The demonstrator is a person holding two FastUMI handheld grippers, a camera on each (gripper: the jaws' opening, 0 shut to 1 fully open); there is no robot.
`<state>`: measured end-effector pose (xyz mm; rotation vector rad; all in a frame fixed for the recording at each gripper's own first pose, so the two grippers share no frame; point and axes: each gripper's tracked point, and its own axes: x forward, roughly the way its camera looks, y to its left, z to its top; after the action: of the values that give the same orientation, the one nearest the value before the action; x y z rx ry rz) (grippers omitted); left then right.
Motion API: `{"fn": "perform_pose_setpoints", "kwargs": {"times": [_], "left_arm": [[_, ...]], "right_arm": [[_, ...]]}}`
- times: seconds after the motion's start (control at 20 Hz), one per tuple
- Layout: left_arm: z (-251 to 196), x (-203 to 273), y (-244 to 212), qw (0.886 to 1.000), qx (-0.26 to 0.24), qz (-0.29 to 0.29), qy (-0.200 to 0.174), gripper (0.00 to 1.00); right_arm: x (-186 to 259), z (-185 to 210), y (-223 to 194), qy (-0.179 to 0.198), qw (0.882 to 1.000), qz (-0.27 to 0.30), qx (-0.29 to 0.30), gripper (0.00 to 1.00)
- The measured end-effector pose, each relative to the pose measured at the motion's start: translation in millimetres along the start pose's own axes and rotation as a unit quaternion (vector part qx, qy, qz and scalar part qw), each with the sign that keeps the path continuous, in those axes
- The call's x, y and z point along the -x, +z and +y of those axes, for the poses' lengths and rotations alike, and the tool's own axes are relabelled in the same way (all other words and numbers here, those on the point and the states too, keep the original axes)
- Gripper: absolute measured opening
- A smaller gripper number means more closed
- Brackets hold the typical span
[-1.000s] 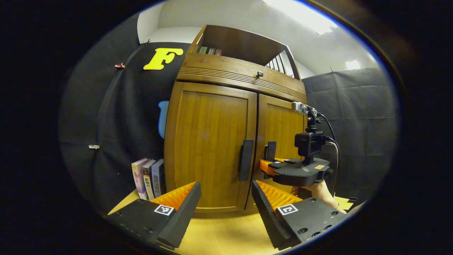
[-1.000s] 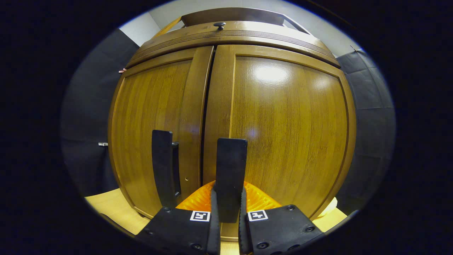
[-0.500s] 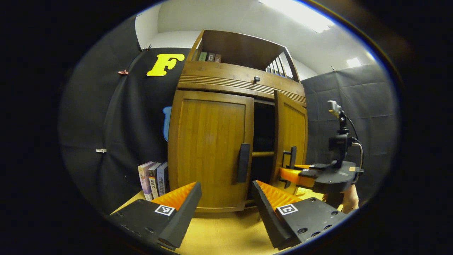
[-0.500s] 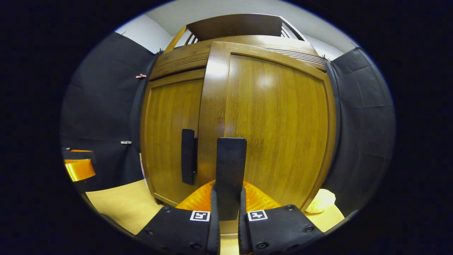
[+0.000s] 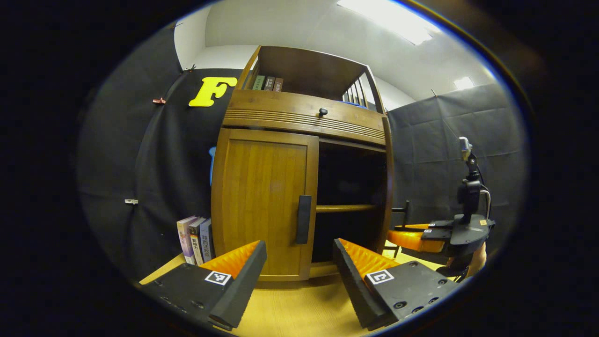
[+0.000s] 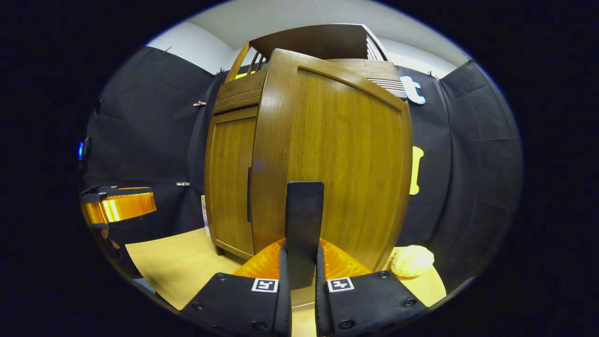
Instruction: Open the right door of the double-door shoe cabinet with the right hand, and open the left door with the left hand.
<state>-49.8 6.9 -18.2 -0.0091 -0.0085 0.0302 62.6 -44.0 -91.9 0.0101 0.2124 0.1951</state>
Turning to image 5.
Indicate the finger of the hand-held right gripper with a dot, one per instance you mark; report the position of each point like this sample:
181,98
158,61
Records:
412,239
440,224

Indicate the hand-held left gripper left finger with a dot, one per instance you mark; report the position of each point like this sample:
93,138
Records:
239,285

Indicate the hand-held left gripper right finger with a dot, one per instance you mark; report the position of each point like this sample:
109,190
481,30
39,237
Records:
355,290

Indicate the wooden cabinet door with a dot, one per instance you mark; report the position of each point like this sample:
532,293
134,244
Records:
388,187
262,201

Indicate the wooden double-door shoe cabinet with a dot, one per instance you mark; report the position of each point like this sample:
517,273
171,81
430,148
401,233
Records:
290,117

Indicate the wooden cabinet shelf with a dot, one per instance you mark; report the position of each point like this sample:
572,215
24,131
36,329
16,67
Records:
344,208

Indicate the blue item behind cabinet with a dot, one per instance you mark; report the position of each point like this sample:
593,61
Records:
212,164

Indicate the wooden cabinet drawer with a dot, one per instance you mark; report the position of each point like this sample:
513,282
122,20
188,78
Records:
290,110

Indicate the blue grey book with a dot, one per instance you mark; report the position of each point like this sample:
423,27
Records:
207,239

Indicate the dark grey book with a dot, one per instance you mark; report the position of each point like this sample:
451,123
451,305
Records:
196,241

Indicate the pink purple book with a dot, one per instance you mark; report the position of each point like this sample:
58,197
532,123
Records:
185,238

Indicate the small ceiling light panel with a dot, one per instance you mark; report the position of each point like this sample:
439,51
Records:
463,83

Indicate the blue cloth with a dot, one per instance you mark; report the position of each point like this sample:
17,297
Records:
353,103

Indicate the black backdrop cloth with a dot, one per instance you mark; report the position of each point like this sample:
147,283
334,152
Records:
140,164

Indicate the green book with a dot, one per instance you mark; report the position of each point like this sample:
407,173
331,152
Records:
259,83

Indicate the reddish brown book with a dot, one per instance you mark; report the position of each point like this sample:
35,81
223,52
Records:
279,84

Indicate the large ceiling light panel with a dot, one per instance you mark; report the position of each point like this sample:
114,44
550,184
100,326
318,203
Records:
393,18

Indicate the black clip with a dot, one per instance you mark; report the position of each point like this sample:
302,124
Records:
189,69

